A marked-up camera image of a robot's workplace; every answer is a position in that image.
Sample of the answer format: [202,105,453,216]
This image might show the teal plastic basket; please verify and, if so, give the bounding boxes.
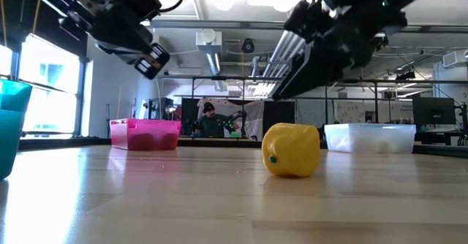
[0,78,33,182]

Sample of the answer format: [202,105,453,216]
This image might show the black equipment stand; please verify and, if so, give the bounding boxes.
[144,97,175,121]

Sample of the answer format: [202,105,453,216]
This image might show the large bright window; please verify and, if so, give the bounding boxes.
[0,35,87,135]

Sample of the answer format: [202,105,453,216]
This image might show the yellow lemon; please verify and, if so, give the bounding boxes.
[261,122,322,178]

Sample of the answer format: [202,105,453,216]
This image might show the white hanging cloth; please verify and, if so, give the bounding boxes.
[196,97,265,141]

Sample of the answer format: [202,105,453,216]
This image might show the white wall vent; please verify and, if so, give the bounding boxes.
[442,50,458,69]

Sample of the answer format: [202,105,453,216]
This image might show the black ceiling camera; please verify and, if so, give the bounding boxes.
[241,38,256,54]

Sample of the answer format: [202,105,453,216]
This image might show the black metal rack frame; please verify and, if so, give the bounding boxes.
[143,74,468,126]

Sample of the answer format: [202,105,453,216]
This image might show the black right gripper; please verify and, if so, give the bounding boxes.
[272,0,409,101]

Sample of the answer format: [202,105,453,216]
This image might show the clear plastic basket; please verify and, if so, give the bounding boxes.
[324,123,417,154]

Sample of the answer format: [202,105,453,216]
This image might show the pink plastic basket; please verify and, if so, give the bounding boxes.
[109,118,182,152]

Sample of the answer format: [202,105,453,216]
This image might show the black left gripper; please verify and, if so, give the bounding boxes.
[89,2,171,80]

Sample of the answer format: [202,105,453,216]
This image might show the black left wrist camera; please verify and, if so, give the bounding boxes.
[124,0,162,18]

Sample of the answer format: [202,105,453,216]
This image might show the person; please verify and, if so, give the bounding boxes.
[192,102,230,139]

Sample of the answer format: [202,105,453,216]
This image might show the white ceiling air unit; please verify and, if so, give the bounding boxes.
[195,28,223,54]

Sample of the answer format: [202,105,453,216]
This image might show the black computer monitor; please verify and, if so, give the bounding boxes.
[412,96,457,126]

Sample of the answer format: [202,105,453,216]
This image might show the black curtain panel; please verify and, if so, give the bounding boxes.
[263,100,296,132]

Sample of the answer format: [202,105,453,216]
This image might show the silver ceiling ducts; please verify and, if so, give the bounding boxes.
[252,28,310,99]

